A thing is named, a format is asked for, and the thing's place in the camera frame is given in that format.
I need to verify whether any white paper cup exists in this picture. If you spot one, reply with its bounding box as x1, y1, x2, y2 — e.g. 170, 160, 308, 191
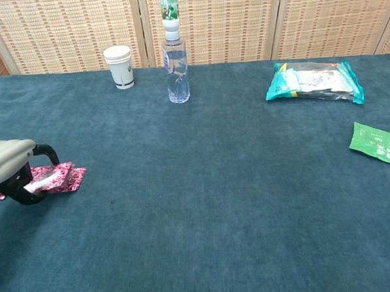
102, 44, 137, 91

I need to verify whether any teal snack bag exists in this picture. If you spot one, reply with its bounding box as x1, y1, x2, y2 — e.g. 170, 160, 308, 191
263, 57, 366, 110

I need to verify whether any clear plastic water bottle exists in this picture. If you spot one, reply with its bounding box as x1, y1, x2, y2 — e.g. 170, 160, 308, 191
160, 28, 192, 105

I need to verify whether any blue table cloth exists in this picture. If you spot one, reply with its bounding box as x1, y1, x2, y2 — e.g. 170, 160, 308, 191
0, 54, 390, 292

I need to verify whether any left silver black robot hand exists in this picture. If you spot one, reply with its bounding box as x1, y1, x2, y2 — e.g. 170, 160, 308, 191
0, 137, 63, 207

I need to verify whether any green sachet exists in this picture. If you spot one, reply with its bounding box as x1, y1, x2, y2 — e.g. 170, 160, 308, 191
347, 120, 390, 170

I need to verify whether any upturned green label bottle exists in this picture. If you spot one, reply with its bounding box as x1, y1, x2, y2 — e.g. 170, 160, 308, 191
159, 0, 181, 33

